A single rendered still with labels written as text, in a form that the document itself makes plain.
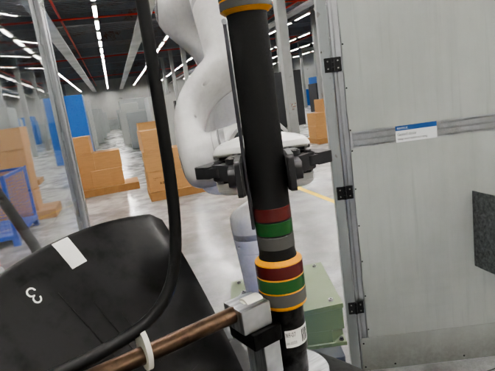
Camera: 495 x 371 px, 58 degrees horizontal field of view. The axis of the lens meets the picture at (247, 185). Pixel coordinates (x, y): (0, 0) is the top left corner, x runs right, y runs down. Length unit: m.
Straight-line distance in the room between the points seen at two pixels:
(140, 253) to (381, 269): 2.05
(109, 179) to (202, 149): 9.10
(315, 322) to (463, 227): 1.51
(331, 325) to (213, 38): 0.75
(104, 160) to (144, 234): 9.17
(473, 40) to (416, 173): 0.67
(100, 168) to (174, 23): 8.77
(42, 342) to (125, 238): 0.13
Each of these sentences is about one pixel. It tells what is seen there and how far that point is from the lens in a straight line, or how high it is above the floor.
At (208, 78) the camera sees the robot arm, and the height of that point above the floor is 1.59.
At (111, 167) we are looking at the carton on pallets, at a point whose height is 0.52.
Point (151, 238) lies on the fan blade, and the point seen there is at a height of 1.42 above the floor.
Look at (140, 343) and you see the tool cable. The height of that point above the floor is 1.38.
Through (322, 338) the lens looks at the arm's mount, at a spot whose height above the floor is 0.96.
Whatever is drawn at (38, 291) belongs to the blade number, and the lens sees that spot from 0.43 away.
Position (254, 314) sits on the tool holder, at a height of 1.37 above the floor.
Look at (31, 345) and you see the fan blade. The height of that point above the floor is 1.38.
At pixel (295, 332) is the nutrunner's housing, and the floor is 1.34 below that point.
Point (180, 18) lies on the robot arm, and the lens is 0.95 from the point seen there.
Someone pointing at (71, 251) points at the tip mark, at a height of 1.43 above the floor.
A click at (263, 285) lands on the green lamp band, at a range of 0.40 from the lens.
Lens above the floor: 1.55
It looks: 11 degrees down
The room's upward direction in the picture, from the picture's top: 8 degrees counter-clockwise
